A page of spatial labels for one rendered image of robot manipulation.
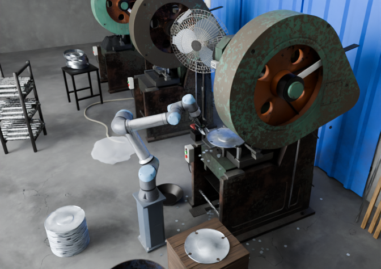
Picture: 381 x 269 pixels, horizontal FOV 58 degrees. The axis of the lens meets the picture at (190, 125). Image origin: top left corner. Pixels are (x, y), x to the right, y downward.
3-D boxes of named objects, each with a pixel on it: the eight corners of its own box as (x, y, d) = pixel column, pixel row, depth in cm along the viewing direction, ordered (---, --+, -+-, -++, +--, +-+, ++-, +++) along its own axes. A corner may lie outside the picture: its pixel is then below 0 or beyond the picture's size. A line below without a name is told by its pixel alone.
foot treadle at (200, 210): (194, 221, 275) (193, 216, 272) (188, 213, 283) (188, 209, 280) (254, 200, 297) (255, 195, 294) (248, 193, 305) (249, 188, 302)
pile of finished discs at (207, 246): (199, 271, 204) (199, 270, 204) (176, 240, 226) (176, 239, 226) (238, 251, 217) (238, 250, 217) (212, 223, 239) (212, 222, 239)
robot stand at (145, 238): (147, 253, 261) (143, 207, 240) (137, 237, 275) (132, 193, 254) (168, 243, 270) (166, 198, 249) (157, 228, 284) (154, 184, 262)
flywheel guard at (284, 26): (227, 164, 203) (233, 22, 165) (205, 142, 226) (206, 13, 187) (353, 127, 242) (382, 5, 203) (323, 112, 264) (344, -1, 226)
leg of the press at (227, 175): (222, 251, 262) (227, 151, 220) (215, 240, 271) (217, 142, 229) (314, 214, 296) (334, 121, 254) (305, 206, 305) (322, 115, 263)
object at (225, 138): (219, 151, 242) (219, 150, 241) (200, 133, 265) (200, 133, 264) (253, 142, 252) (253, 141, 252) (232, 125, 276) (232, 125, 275)
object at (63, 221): (58, 239, 242) (58, 239, 242) (37, 221, 258) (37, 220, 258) (92, 217, 262) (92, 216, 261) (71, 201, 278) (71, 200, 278)
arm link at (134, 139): (145, 181, 253) (108, 120, 231) (148, 169, 266) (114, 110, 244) (160, 176, 250) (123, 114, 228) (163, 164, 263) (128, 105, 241)
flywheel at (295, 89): (225, 72, 169) (337, 0, 179) (206, 62, 185) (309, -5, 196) (263, 168, 210) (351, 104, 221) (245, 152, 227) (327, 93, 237)
